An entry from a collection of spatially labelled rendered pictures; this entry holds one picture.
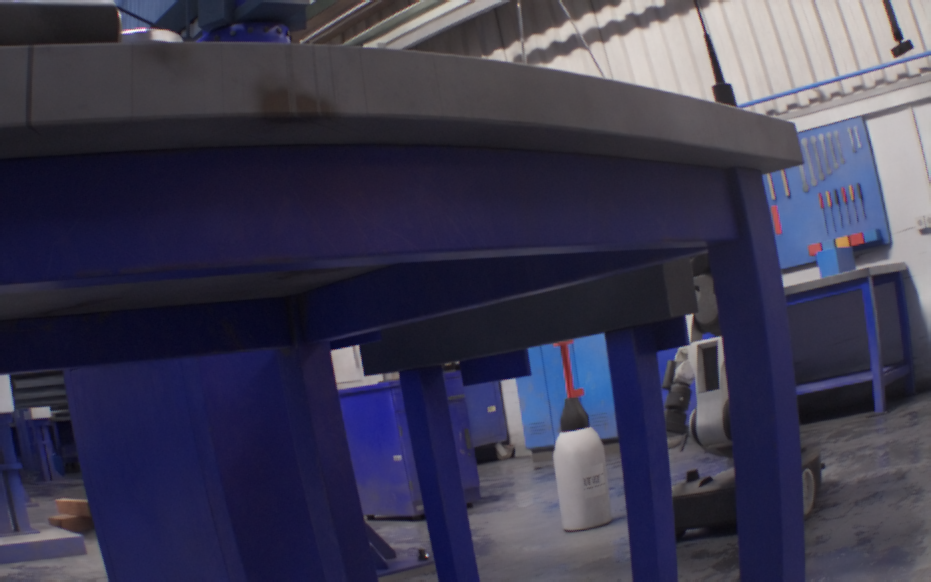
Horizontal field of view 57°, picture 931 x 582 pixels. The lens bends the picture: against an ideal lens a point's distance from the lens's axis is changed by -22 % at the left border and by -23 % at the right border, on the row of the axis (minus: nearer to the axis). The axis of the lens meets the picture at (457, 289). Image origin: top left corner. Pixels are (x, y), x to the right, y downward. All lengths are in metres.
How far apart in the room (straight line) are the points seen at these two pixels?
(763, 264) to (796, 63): 5.97
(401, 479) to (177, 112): 4.95
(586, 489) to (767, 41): 3.80
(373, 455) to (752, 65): 3.60
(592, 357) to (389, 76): 6.70
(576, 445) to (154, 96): 3.73
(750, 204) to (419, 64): 0.38
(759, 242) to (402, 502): 4.63
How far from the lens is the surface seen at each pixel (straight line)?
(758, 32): 6.98
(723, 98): 1.87
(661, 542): 1.42
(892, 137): 6.35
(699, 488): 3.36
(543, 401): 7.54
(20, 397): 5.40
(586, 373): 7.24
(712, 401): 3.19
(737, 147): 0.78
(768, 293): 0.84
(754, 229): 0.84
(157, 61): 0.45
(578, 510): 4.13
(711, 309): 3.24
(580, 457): 4.09
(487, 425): 8.37
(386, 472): 5.44
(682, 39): 7.31
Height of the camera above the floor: 0.70
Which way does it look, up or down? 5 degrees up
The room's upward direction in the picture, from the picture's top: 9 degrees counter-clockwise
